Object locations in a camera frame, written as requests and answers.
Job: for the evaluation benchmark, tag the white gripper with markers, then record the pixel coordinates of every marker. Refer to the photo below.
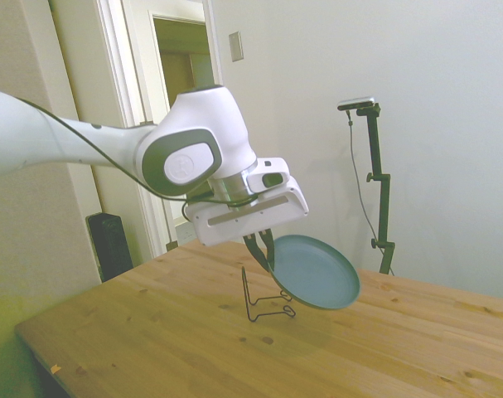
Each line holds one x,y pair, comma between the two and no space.
251,219

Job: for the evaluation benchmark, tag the teal round plate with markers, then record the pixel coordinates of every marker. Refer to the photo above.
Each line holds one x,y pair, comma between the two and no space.
313,273

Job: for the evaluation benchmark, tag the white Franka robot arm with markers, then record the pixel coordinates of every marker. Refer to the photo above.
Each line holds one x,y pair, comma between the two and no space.
48,137

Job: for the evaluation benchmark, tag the black speaker box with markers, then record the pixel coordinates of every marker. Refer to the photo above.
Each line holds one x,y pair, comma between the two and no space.
110,248

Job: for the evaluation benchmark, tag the brown hallway door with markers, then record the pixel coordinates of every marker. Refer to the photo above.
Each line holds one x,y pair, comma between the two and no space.
176,74

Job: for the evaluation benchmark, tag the cream sliding door panel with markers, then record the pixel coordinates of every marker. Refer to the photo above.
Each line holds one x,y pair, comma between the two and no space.
81,62

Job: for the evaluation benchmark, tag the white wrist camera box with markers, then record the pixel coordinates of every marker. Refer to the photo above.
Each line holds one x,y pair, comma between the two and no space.
272,170

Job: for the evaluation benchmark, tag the black camera stand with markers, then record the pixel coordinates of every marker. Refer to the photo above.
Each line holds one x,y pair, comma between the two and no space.
383,207

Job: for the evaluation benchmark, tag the silver exterior camera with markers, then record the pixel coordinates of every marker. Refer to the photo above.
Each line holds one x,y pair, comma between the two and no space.
356,103

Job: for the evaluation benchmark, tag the grey wall switch plate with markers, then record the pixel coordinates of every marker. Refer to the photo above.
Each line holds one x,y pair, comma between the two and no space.
235,46

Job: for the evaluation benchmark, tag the white door frame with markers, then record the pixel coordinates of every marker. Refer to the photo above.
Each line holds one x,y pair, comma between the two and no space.
114,62

